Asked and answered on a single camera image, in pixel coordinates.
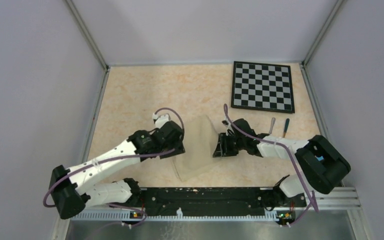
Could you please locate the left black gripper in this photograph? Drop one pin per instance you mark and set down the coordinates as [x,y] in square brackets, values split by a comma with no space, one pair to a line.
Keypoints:
[179,149]

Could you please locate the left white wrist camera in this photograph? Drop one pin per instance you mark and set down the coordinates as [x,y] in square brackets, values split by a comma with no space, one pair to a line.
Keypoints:
[160,120]

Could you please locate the silver knife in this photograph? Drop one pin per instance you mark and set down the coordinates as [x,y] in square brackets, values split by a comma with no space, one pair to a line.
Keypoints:
[272,124]

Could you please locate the black white checkerboard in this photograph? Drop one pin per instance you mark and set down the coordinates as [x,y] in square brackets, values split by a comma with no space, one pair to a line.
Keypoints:
[262,87]

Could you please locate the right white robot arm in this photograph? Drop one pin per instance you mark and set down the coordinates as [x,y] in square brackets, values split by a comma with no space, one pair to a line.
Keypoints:
[320,166]

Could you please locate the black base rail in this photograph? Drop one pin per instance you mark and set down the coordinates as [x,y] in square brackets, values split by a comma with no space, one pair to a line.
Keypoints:
[212,201]

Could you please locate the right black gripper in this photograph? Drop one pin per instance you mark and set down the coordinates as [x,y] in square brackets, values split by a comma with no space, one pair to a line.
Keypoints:
[223,149]

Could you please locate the gold spoon green handle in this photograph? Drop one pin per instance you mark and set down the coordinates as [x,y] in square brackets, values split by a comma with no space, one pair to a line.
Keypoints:
[286,126]

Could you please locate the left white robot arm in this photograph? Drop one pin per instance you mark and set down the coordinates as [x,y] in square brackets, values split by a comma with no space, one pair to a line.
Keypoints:
[76,188]

